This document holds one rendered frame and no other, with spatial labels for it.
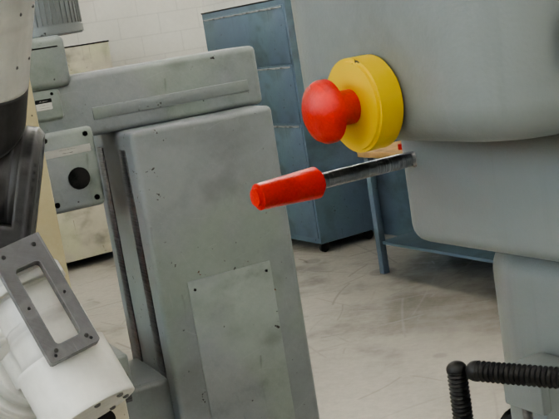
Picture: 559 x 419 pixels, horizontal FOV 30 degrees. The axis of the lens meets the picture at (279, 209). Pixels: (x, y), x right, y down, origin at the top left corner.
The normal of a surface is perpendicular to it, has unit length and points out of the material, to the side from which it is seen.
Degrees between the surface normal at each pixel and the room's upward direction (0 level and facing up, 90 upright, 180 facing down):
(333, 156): 90
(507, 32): 90
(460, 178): 90
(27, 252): 60
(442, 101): 90
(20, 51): 114
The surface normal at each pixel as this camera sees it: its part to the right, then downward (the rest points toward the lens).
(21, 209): 0.17, 0.07
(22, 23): 0.95, 0.29
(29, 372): -0.46, 0.07
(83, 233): 0.51, 0.07
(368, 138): -0.85, 0.22
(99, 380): 0.41, -0.47
